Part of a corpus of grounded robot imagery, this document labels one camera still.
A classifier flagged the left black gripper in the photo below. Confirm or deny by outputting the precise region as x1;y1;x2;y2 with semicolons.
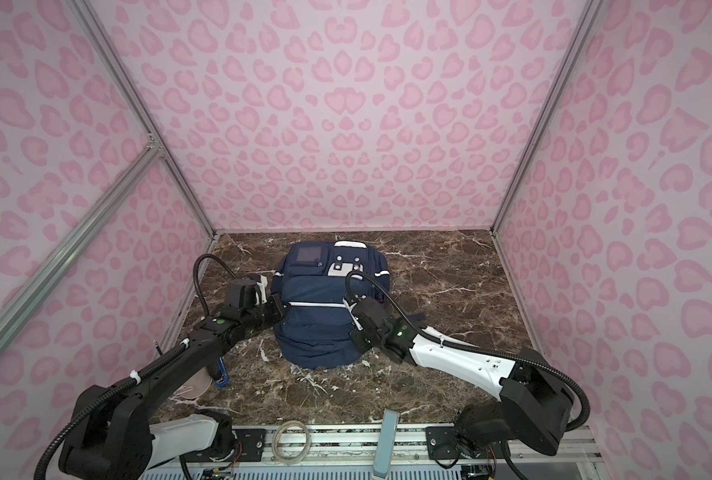
242;292;291;332

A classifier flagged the navy blue student backpack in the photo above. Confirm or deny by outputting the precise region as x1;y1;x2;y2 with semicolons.
271;241;391;370

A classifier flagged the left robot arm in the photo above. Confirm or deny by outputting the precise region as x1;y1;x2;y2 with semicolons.
34;278;288;479

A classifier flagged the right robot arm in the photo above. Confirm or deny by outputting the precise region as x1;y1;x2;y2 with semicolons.
344;295;574;458

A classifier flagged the pink pen cup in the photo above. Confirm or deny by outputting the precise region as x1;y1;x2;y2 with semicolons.
174;368;214;400

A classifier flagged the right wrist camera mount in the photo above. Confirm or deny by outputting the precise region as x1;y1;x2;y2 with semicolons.
343;298;363;330

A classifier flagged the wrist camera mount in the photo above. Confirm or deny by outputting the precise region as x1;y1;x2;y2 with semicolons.
343;298;363;330
252;274;269;305

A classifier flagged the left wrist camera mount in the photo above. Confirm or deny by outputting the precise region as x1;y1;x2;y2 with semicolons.
252;274;269;305

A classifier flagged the black corrugated cable left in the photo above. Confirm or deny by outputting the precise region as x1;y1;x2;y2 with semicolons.
33;253;240;480

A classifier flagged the black corrugated cable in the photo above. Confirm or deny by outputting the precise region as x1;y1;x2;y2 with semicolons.
33;253;240;480
345;271;592;433

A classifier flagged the grey-blue bar on rail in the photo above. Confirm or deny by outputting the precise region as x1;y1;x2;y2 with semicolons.
372;409;400;480

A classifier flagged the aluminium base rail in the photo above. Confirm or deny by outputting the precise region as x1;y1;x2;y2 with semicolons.
82;421;603;480

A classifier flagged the coiled white cable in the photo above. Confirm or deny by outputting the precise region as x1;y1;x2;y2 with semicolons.
271;420;313;465

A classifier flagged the black corrugated cable right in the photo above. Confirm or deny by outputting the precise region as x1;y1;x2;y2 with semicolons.
345;271;592;433

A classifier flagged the aluminium frame strut left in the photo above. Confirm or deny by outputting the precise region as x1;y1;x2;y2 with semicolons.
0;141;162;356

